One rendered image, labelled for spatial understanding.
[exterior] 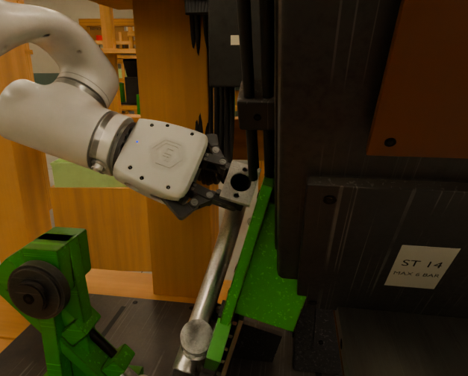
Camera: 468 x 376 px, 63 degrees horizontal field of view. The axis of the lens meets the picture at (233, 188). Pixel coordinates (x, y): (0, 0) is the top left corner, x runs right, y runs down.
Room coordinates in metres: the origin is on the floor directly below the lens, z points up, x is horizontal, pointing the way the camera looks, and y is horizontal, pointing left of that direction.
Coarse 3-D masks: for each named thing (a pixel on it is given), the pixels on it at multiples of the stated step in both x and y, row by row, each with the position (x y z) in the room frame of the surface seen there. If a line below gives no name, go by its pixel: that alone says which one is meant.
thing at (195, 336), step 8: (192, 320) 0.38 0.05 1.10; (200, 320) 0.38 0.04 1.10; (184, 328) 0.37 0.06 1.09; (192, 328) 0.37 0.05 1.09; (200, 328) 0.37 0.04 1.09; (208, 328) 0.37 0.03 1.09; (184, 336) 0.36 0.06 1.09; (192, 336) 0.36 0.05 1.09; (200, 336) 0.36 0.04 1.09; (208, 336) 0.36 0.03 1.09; (184, 344) 0.36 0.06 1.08; (192, 344) 0.36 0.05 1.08; (200, 344) 0.36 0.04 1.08; (208, 344) 0.36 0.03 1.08; (184, 352) 0.40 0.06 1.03; (192, 352) 0.35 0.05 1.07; (200, 352) 0.35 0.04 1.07; (192, 360) 0.40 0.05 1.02
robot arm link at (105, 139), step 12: (108, 120) 0.48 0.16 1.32; (120, 120) 0.49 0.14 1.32; (132, 120) 0.52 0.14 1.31; (96, 132) 0.47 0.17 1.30; (108, 132) 0.47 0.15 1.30; (120, 132) 0.48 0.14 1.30; (96, 144) 0.46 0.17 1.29; (108, 144) 0.46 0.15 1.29; (96, 156) 0.46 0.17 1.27; (108, 156) 0.47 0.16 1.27; (96, 168) 0.46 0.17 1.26; (108, 168) 0.48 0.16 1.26
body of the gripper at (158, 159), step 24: (144, 120) 0.51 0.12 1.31; (120, 144) 0.47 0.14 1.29; (144, 144) 0.48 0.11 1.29; (168, 144) 0.49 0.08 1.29; (192, 144) 0.49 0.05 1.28; (120, 168) 0.46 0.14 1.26; (144, 168) 0.46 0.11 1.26; (168, 168) 0.46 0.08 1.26; (192, 168) 0.47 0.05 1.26; (144, 192) 0.46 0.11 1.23; (168, 192) 0.44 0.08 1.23
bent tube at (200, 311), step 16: (240, 176) 0.48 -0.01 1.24; (224, 192) 0.45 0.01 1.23; (240, 192) 0.46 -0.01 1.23; (224, 224) 0.53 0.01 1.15; (240, 224) 0.53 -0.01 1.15; (224, 240) 0.53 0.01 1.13; (224, 256) 0.52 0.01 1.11; (208, 272) 0.50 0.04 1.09; (224, 272) 0.51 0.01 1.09; (208, 288) 0.48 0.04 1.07; (208, 304) 0.47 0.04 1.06; (208, 320) 0.46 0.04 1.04; (176, 368) 0.41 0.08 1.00; (192, 368) 0.41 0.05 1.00
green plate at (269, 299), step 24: (264, 192) 0.35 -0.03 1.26; (264, 216) 0.36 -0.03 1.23; (264, 240) 0.36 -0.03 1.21; (240, 264) 0.35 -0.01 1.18; (264, 264) 0.36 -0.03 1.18; (240, 288) 0.35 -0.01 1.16; (264, 288) 0.36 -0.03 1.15; (288, 288) 0.36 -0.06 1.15; (240, 312) 0.37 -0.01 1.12; (264, 312) 0.36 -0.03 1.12; (288, 312) 0.36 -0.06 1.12
